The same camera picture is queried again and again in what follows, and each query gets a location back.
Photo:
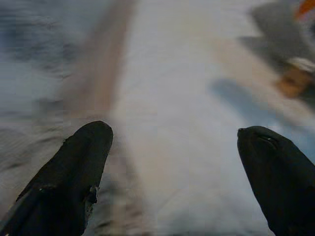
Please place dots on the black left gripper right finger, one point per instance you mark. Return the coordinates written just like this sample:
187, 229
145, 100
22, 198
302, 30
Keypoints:
278, 177

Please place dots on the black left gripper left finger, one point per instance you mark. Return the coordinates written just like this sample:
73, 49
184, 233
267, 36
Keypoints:
69, 177

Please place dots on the grey square pillow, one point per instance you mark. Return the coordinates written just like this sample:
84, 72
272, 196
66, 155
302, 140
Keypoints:
275, 32

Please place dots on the brown pillow tag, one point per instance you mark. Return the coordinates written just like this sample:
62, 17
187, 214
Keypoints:
294, 82

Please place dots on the white quilted mattress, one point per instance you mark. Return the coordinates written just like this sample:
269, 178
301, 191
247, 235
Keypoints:
172, 98

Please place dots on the grey lettered headboard cushion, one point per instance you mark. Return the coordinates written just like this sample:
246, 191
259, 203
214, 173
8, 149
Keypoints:
29, 37

